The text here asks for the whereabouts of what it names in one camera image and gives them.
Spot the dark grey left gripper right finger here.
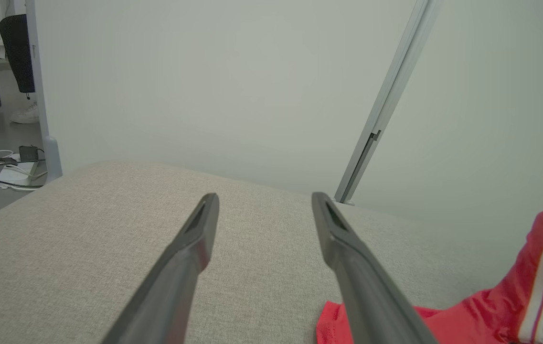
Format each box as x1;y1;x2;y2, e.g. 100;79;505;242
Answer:
312;192;440;344

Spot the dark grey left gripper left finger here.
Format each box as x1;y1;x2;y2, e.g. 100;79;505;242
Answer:
101;192;220;344

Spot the red and white jersey shirt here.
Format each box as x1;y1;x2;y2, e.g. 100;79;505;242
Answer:
317;209;543;344

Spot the white power strip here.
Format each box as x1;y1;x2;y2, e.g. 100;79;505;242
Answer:
0;162;38;191

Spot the black power adapter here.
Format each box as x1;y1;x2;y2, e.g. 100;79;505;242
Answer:
18;145;39;163

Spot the white sneaker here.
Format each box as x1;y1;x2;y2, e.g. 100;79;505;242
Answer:
10;102;40;125

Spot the black trouser leg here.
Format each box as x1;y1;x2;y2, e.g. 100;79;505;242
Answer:
0;14;36;95

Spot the black floor cable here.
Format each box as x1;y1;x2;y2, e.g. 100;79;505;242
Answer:
0;141;45;189

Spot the grey metal partition post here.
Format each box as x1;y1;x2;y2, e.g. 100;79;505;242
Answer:
333;0;444;206

